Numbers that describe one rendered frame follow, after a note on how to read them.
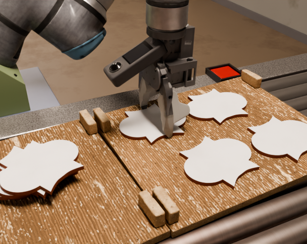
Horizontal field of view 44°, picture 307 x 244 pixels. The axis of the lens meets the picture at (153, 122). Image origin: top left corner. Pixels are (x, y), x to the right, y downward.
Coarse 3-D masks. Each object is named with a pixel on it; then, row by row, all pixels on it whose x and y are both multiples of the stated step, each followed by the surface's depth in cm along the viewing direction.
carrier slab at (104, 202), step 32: (64, 128) 78; (96, 160) 70; (64, 192) 63; (96, 192) 63; (128, 192) 63; (0, 224) 57; (32, 224) 57; (64, 224) 57; (96, 224) 57; (128, 224) 57
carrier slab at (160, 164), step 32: (256, 96) 89; (192, 128) 78; (224, 128) 78; (128, 160) 70; (160, 160) 70; (256, 160) 70; (288, 160) 70; (192, 192) 63; (224, 192) 63; (256, 192) 63; (192, 224) 57
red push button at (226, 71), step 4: (216, 68) 103; (220, 68) 103; (224, 68) 103; (228, 68) 103; (216, 72) 101; (220, 72) 101; (224, 72) 101; (228, 72) 101; (232, 72) 101; (236, 72) 101; (220, 76) 99; (224, 76) 99; (228, 76) 99
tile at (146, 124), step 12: (156, 108) 83; (132, 120) 79; (144, 120) 79; (156, 120) 79; (180, 120) 79; (120, 132) 76; (132, 132) 75; (144, 132) 75; (156, 132) 75; (180, 132) 76
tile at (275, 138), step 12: (276, 120) 79; (288, 120) 79; (252, 132) 76; (264, 132) 75; (276, 132) 75; (288, 132) 75; (300, 132) 75; (252, 144) 72; (264, 144) 72; (276, 144) 72; (288, 144) 72; (300, 144) 72; (276, 156) 70; (288, 156) 70; (300, 156) 70
